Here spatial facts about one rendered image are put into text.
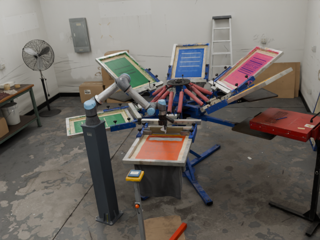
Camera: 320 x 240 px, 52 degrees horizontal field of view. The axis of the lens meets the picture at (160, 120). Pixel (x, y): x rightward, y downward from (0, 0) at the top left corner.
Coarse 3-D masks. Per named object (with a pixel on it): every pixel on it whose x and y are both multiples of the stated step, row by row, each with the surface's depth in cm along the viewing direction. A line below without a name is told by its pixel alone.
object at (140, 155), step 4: (148, 136) 352; (152, 136) 351; (156, 136) 350; (160, 136) 349; (164, 136) 348; (148, 140) 342; (152, 140) 341; (156, 140) 341; (160, 140) 340; (164, 140) 339; (144, 144) 335; (144, 148) 327; (140, 152) 319; (136, 156) 313; (140, 156) 312; (144, 156) 311; (148, 156) 311; (152, 156) 310; (156, 156) 309
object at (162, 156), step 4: (168, 136) 348; (172, 136) 347; (176, 136) 346; (180, 136) 345; (184, 136) 344; (168, 140) 338; (180, 144) 328; (176, 148) 321; (180, 148) 320; (176, 152) 313; (160, 156) 309; (164, 156) 308; (168, 156) 307; (172, 156) 307; (176, 156) 306
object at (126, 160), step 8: (184, 128) 357; (136, 144) 329; (128, 152) 314; (184, 152) 304; (128, 160) 300; (136, 160) 298; (144, 160) 296; (152, 160) 295; (160, 160) 294; (168, 160) 293; (176, 160) 292; (184, 160) 290
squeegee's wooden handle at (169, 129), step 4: (152, 128) 348; (156, 128) 346; (160, 128) 345; (168, 128) 343; (172, 128) 342; (176, 128) 341; (180, 128) 340; (152, 132) 350; (156, 132) 349; (160, 132) 347; (164, 132) 346; (168, 132) 345; (172, 132) 344; (176, 132) 343
